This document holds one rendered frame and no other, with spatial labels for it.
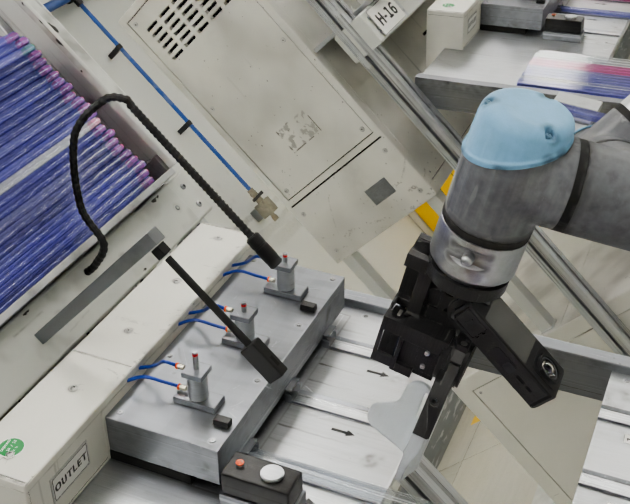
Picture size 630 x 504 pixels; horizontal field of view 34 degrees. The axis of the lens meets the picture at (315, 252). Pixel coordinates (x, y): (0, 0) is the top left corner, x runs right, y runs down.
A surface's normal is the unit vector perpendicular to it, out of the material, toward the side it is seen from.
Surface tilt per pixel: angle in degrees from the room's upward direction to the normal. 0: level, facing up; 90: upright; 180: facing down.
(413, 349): 90
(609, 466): 46
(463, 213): 65
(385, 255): 90
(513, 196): 102
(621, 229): 106
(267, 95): 90
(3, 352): 90
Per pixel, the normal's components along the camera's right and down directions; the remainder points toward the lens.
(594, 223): -0.19, 0.67
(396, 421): -0.22, 0.00
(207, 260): -0.01, -0.84
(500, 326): 0.63, -0.48
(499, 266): 0.30, 0.63
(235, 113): -0.40, 0.50
